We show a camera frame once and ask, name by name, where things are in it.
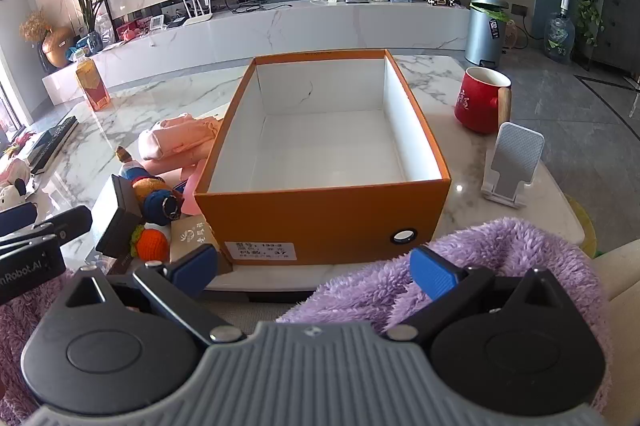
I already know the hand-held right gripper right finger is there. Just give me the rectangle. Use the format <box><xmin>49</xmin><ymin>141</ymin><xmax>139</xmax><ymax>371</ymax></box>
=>
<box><xmin>385</xmin><ymin>246</ymin><xmax>576</xmax><ymax>342</ymax></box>

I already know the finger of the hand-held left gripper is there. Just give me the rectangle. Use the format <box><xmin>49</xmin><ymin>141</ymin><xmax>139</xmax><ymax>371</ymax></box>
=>
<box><xmin>0</xmin><ymin>205</ymin><xmax>94</xmax><ymax>259</ymax></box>
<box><xmin>0</xmin><ymin>202</ymin><xmax>39</xmax><ymax>237</ymax></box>

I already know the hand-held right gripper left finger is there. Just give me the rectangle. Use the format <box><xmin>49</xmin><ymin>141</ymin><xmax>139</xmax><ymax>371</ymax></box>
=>
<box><xmin>47</xmin><ymin>243</ymin><xmax>248</xmax><ymax>347</ymax></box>

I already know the brown gift box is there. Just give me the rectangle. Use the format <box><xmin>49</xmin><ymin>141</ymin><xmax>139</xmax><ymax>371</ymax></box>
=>
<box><xmin>167</xmin><ymin>217</ymin><xmax>234</xmax><ymax>278</ymax></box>

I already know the orange crochet ball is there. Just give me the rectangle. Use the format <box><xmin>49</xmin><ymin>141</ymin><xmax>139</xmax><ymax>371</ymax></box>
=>
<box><xmin>130</xmin><ymin>227</ymin><xmax>169</xmax><ymax>263</ymax></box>

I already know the black card box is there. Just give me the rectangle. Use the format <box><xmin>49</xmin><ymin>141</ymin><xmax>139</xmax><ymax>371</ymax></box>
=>
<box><xmin>94</xmin><ymin>175</ymin><xmax>145</xmax><ymax>258</ymax></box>

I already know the plush dog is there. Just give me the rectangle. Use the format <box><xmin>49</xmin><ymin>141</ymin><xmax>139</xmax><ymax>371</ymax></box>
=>
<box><xmin>114</xmin><ymin>146</ymin><xmax>185</xmax><ymax>227</ymax></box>

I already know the orange cardboard box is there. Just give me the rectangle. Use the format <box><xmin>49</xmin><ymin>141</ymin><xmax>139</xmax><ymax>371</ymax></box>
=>
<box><xmin>193</xmin><ymin>49</ymin><xmax>452</xmax><ymax>266</ymax></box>

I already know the pink pouch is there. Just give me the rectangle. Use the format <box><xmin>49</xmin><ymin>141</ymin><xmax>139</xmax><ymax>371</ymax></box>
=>
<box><xmin>137</xmin><ymin>113</ymin><xmax>224</xmax><ymax>163</ymax></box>

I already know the white plush toy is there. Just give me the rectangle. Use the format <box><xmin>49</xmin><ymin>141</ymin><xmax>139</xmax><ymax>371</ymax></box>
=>
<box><xmin>0</xmin><ymin>156</ymin><xmax>34</xmax><ymax>209</ymax></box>

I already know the black remote control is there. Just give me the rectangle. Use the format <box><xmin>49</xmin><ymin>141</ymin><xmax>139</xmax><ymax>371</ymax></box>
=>
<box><xmin>27</xmin><ymin>115</ymin><xmax>80</xmax><ymax>175</ymax></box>

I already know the orange juice carton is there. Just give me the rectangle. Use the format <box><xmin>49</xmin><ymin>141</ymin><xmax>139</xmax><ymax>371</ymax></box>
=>
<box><xmin>75</xmin><ymin>56</ymin><xmax>111</xmax><ymax>111</ymax></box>

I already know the white phone stand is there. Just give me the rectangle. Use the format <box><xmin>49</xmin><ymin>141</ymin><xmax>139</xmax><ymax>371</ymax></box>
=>
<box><xmin>480</xmin><ymin>122</ymin><xmax>545</xmax><ymax>209</ymax></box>

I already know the red mug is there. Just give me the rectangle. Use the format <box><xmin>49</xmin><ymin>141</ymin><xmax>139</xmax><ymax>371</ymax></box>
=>
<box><xmin>454</xmin><ymin>66</ymin><xmax>514</xmax><ymax>135</ymax></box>

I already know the brown round vase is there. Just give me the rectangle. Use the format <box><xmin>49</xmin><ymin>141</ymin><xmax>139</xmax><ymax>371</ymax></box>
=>
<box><xmin>41</xmin><ymin>26</ymin><xmax>77</xmax><ymax>68</ymax></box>

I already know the beige sofa cushion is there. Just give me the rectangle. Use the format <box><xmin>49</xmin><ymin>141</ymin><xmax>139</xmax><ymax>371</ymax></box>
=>
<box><xmin>590</xmin><ymin>239</ymin><xmax>640</xmax><ymax>302</ymax></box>

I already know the dried flower bunch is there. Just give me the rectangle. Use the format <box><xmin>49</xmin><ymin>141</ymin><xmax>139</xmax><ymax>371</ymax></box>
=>
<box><xmin>19</xmin><ymin>10</ymin><xmax>52</xmax><ymax>43</ymax></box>

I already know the snake plant in pot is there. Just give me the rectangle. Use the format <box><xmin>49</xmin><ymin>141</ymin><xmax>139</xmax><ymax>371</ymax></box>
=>
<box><xmin>76</xmin><ymin>0</ymin><xmax>117</xmax><ymax>53</ymax></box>

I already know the white router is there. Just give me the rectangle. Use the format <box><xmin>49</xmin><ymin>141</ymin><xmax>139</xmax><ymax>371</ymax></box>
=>
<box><xmin>181</xmin><ymin>0</ymin><xmax>215</xmax><ymax>27</ymax></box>

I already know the white marble television console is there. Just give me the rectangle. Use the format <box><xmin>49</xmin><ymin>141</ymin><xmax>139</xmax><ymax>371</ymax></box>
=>
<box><xmin>41</xmin><ymin>0</ymin><xmax>476</xmax><ymax>104</ymax></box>

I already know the blue water jug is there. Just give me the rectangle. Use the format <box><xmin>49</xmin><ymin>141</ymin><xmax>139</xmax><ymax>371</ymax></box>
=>
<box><xmin>543</xmin><ymin>0</ymin><xmax>576</xmax><ymax>63</ymax></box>

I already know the grey cabinet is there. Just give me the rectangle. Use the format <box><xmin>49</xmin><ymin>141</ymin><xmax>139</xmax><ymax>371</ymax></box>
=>
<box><xmin>584</xmin><ymin>0</ymin><xmax>640</xmax><ymax>73</ymax></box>

